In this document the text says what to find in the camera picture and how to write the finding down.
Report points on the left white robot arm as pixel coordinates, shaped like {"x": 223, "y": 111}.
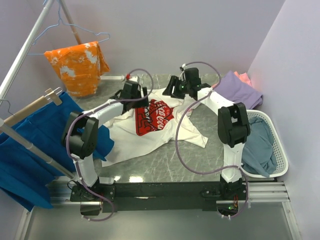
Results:
{"x": 80, "y": 136}

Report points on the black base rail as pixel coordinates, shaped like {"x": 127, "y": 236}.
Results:
{"x": 151, "y": 196}

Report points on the orange white tie-dye garment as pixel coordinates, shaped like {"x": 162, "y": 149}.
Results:
{"x": 79, "y": 67}

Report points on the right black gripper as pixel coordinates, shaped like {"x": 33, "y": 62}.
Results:
{"x": 173, "y": 83}

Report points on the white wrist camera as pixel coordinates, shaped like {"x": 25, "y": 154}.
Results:
{"x": 182, "y": 74}
{"x": 132, "y": 78}

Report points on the white laundry basket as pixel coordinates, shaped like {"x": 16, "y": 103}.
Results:
{"x": 281, "y": 158}

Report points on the folded purple t-shirt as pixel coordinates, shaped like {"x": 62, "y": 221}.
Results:
{"x": 233, "y": 89}

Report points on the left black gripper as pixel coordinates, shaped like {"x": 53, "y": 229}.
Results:
{"x": 142, "y": 103}

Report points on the folded pink t-shirt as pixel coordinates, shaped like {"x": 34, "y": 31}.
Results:
{"x": 244, "y": 78}

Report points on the metal clothes rack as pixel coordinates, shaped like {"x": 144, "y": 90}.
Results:
{"x": 17, "y": 62}

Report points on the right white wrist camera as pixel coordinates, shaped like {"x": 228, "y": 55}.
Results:
{"x": 182, "y": 74}

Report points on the white Coca-Cola t-shirt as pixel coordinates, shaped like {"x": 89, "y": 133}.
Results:
{"x": 140, "y": 131}

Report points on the wooden clip hanger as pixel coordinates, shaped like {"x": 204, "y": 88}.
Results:
{"x": 51, "y": 96}

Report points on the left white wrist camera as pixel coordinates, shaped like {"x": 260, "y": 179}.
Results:
{"x": 132, "y": 78}

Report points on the blue-grey garment in basket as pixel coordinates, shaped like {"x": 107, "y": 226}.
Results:
{"x": 258, "y": 156}

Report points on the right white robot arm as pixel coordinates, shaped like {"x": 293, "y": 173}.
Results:
{"x": 233, "y": 126}

